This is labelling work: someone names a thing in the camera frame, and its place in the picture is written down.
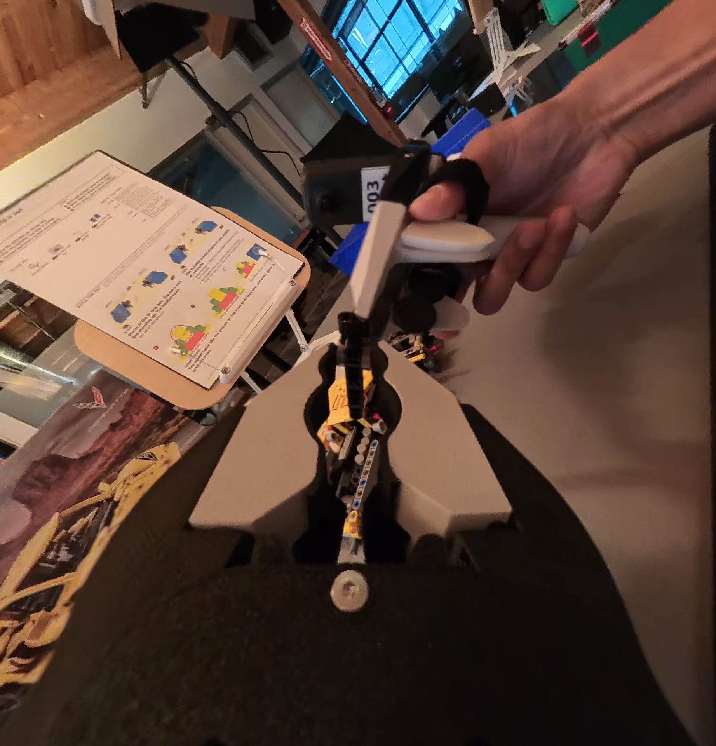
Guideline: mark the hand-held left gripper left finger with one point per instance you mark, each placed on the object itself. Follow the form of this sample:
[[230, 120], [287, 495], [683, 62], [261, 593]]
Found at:
[[253, 466]]

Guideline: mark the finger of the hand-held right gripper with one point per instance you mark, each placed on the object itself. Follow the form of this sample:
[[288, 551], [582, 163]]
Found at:
[[378, 256]]

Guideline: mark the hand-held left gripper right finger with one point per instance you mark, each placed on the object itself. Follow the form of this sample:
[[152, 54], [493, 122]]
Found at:
[[445, 466]]

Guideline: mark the yellow toy car model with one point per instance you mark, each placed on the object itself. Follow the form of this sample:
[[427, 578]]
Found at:
[[358, 466]]

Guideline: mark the black white toy beam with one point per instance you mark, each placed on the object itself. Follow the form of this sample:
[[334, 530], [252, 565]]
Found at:
[[353, 361]]

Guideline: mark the grey desk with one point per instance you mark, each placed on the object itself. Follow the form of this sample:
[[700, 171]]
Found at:
[[597, 379]]

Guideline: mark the person's right hand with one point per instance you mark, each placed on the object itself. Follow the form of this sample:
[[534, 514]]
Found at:
[[556, 163]]

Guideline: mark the black monitor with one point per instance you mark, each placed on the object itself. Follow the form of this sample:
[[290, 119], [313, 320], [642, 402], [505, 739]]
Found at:
[[352, 137]]

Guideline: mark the blue plastic bin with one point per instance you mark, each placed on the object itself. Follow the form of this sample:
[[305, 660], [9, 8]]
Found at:
[[462, 131]]

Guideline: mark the blue lit window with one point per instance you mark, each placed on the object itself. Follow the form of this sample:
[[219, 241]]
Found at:
[[393, 41]]

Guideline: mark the toy car box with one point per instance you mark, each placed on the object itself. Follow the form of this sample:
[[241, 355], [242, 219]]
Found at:
[[55, 466]]

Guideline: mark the printed instruction sheet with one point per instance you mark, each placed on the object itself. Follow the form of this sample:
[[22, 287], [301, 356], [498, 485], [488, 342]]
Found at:
[[130, 250]]

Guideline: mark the green plastic bin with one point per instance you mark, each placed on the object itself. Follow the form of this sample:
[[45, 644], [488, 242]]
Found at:
[[614, 29]]

